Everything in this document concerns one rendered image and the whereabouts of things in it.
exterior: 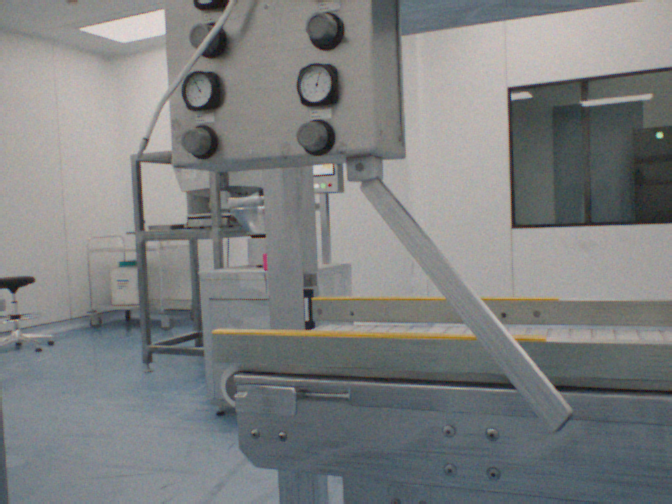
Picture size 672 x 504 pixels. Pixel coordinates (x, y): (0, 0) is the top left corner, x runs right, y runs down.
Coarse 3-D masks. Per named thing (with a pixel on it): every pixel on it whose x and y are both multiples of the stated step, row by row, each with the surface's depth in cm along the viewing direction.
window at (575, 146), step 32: (512, 96) 542; (544, 96) 531; (576, 96) 521; (608, 96) 510; (640, 96) 501; (512, 128) 544; (544, 128) 533; (576, 128) 522; (608, 128) 512; (640, 128) 502; (512, 160) 545; (544, 160) 534; (576, 160) 524; (608, 160) 513; (640, 160) 504; (512, 192) 547; (544, 192) 536; (576, 192) 525; (608, 192) 515; (640, 192) 505; (512, 224) 549; (544, 224) 537; (576, 224) 527; (608, 224) 516
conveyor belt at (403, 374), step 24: (552, 336) 79; (576, 336) 78; (600, 336) 77; (624, 336) 77; (648, 336) 76; (552, 384) 60; (576, 384) 59; (600, 384) 59; (624, 384) 58; (648, 384) 57
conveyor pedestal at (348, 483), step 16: (352, 480) 71; (368, 480) 70; (352, 496) 71; (368, 496) 70; (384, 496) 69; (432, 496) 68; (448, 496) 67; (464, 496) 66; (480, 496) 66; (496, 496) 65; (512, 496) 65; (528, 496) 64
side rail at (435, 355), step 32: (224, 352) 70; (256, 352) 69; (288, 352) 67; (320, 352) 66; (352, 352) 65; (384, 352) 64; (416, 352) 63; (448, 352) 62; (480, 352) 60; (544, 352) 58; (576, 352) 57; (608, 352) 57; (640, 352) 56
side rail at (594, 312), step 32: (320, 320) 96; (352, 320) 94; (384, 320) 92; (416, 320) 90; (448, 320) 89; (512, 320) 86; (544, 320) 84; (576, 320) 83; (608, 320) 82; (640, 320) 80
